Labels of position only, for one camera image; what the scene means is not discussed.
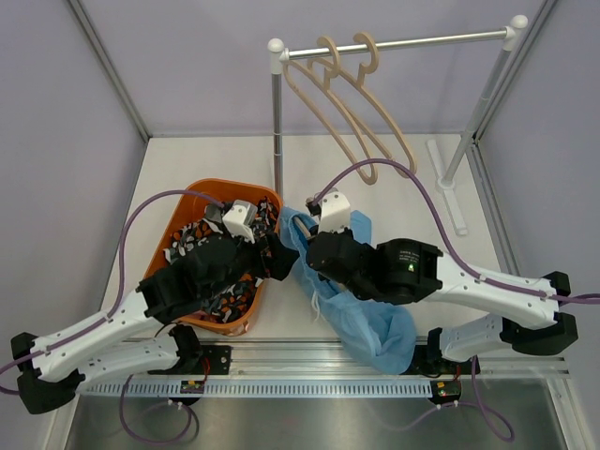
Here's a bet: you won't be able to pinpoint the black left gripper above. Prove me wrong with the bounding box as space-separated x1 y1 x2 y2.
203 228 298 302

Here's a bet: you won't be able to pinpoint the orange camouflage shorts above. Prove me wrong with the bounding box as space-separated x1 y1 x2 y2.
162 196 297 324

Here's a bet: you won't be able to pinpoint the blue shorts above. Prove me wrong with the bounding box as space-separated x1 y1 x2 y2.
279 206 417 375

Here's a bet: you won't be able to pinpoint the wooden hanger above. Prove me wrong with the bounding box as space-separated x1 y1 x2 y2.
282 36 379 185
307 33 417 174
292 216 319 241

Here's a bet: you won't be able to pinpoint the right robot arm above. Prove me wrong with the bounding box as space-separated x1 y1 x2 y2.
306 231 578 372

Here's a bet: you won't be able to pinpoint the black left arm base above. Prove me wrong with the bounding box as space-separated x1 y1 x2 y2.
148 345 233 376

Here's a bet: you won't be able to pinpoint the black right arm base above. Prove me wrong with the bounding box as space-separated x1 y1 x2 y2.
406 344 472 379

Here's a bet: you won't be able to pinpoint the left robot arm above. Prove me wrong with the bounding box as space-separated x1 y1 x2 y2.
11 232 299 414

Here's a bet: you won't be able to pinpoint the orange plastic basket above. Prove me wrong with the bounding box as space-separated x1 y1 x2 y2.
143 178 284 337

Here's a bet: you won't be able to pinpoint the silver clothes rack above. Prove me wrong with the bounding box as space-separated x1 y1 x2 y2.
267 15 529 236

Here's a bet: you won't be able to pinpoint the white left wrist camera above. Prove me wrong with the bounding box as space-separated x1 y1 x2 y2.
222 200 258 244

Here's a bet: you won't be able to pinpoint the aluminium front rail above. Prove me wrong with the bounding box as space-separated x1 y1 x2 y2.
74 340 571 380

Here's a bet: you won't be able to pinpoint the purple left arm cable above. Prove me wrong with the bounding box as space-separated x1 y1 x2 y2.
0 188 226 444

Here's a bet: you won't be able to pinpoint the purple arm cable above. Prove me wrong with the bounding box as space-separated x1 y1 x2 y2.
0 188 226 444
313 157 600 444

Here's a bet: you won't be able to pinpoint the white slotted cable duct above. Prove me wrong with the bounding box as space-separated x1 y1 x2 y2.
82 377 462 399

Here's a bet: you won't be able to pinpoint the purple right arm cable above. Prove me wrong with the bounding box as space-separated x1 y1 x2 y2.
313 157 600 444

